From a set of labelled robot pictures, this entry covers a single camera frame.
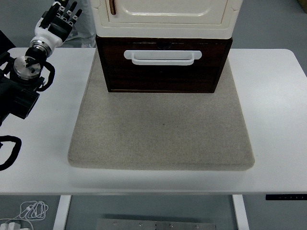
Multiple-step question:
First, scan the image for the white table leg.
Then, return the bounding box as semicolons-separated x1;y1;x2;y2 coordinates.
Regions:
52;195;72;230
232;194;250;230

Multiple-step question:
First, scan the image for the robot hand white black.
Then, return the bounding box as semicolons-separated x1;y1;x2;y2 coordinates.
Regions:
34;0;83;48

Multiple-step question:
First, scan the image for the white drawer handle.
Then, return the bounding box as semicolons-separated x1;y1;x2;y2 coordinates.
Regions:
123;49;202;66

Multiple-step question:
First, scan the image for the dark wooden drawer housing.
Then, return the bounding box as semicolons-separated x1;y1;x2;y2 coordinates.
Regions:
95;34;234;94

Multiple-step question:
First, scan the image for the brown cabinet door handle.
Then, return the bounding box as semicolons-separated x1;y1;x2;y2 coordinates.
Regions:
108;0;118;15

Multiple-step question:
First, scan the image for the black table control panel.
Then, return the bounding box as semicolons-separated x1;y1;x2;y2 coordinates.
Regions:
265;194;307;201

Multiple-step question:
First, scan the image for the beige fabric mat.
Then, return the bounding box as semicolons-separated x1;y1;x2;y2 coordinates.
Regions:
67;49;255;171

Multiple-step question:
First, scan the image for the grey metal plate with screws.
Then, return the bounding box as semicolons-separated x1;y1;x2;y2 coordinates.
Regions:
95;218;217;230

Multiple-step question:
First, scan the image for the person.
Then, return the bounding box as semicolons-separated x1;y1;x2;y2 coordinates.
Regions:
66;0;97;48

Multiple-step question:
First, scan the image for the cream cabinet with door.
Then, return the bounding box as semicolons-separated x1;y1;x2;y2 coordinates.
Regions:
90;0;244;40

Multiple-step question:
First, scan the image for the dark wooden drawer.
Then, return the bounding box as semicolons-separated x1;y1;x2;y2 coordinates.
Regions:
102;42;228;70

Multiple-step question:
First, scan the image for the white charger adapter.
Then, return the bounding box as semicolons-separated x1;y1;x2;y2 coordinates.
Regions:
0;218;33;230

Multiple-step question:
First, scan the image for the white coiled cable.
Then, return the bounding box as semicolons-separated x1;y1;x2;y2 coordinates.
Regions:
14;200;49;221

